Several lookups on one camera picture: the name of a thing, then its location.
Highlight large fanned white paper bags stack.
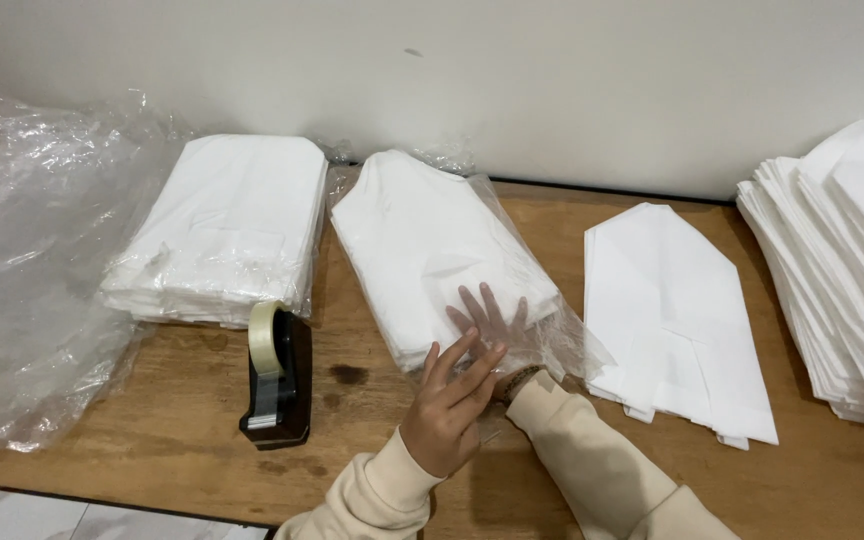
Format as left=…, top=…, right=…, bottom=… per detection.
left=735, top=114, right=864, bottom=443

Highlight clear adhesive tape roll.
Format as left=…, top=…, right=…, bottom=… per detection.
left=247, top=300, right=291, bottom=381

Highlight black tape dispenser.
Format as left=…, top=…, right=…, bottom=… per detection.
left=238, top=309, right=314, bottom=452

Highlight clear plastic bag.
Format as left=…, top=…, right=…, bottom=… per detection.
left=324, top=137, right=618, bottom=385

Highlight small loose white paper bags stack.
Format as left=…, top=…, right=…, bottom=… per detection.
left=583, top=201, right=780, bottom=452

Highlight person's right hand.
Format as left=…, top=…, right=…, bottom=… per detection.
left=446, top=282, right=547, bottom=400

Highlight person's left hand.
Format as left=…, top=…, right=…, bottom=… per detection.
left=399, top=329, right=510, bottom=480

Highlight heap of clear plastic bags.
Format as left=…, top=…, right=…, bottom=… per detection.
left=0, top=86, right=197, bottom=453

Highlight wrapped stack of white paper bags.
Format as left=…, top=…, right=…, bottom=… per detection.
left=99, top=133, right=330, bottom=330

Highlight beaded bracelet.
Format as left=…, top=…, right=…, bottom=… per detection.
left=502, top=364, right=546, bottom=403

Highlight half-wrapped stack of white paper bags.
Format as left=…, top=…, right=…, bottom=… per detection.
left=329, top=149, right=562, bottom=374

